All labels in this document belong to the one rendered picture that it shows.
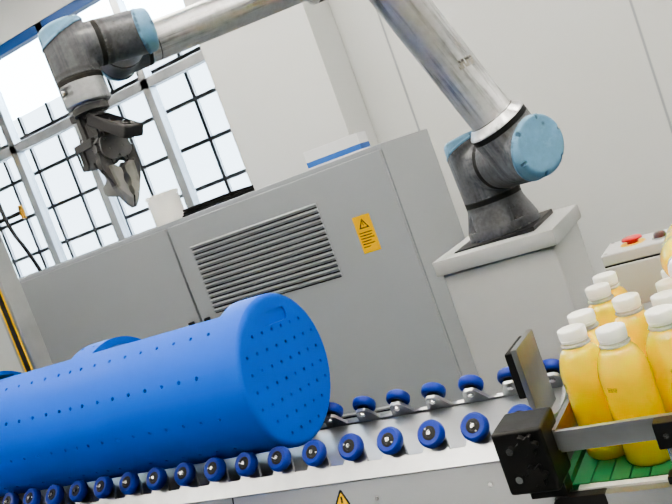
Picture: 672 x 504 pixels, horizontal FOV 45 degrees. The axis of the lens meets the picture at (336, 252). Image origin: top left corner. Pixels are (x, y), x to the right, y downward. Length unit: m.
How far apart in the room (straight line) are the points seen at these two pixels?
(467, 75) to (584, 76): 2.18
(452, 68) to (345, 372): 1.70
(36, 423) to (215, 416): 0.46
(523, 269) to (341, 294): 1.30
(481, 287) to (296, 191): 1.29
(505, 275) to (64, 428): 1.08
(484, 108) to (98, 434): 1.10
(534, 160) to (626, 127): 2.15
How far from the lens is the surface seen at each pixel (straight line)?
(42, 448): 1.80
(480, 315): 2.11
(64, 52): 1.67
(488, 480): 1.30
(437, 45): 1.92
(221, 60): 4.48
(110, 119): 1.62
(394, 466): 1.36
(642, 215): 4.12
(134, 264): 3.76
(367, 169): 3.05
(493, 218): 2.10
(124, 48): 1.69
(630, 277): 1.51
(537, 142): 1.95
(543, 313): 2.07
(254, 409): 1.42
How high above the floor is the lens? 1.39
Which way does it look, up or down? 5 degrees down
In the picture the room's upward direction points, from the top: 20 degrees counter-clockwise
